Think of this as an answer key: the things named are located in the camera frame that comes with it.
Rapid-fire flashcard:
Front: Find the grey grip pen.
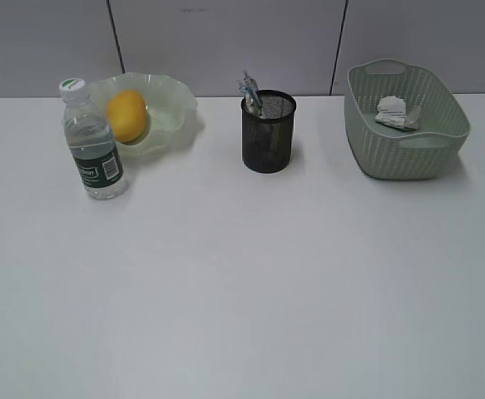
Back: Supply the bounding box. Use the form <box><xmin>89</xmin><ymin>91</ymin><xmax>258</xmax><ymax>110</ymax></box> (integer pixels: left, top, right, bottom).
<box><xmin>243</xmin><ymin>70</ymin><xmax>264</xmax><ymax>118</ymax></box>

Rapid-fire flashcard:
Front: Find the blue grip pen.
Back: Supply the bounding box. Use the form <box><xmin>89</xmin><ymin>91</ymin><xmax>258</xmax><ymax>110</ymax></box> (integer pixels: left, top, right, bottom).
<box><xmin>238</xmin><ymin>81</ymin><xmax>260</xmax><ymax>117</ymax></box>

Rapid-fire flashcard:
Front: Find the yellow mango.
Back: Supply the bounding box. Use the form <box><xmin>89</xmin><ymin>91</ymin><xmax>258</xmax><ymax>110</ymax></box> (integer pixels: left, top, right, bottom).
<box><xmin>106</xmin><ymin>90</ymin><xmax>148</xmax><ymax>143</ymax></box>

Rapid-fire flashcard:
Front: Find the clear water bottle green label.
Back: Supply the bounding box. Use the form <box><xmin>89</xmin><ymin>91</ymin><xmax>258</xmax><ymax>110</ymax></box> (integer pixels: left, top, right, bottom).
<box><xmin>59</xmin><ymin>78</ymin><xmax>127</xmax><ymax>200</ymax></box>

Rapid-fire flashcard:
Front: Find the white waste paper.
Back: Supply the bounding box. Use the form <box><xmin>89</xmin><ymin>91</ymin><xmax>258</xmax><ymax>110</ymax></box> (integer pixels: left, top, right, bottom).
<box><xmin>375</xmin><ymin>96</ymin><xmax>422</xmax><ymax>131</ymax></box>

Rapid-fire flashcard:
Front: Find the black mesh pen holder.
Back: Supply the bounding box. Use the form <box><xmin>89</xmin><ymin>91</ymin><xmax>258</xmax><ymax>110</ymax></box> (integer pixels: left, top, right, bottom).
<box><xmin>240</xmin><ymin>90</ymin><xmax>296</xmax><ymax>174</ymax></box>

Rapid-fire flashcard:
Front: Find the green wavy glass plate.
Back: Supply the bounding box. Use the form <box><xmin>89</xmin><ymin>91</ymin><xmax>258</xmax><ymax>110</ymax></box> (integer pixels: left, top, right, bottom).
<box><xmin>87</xmin><ymin>72</ymin><xmax>197</xmax><ymax>158</ymax></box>

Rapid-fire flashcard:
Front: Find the green plastic woven basket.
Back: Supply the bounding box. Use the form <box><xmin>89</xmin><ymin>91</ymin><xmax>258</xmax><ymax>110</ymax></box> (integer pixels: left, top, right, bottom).
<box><xmin>344</xmin><ymin>59</ymin><xmax>471</xmax><ymax>180</ymax></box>

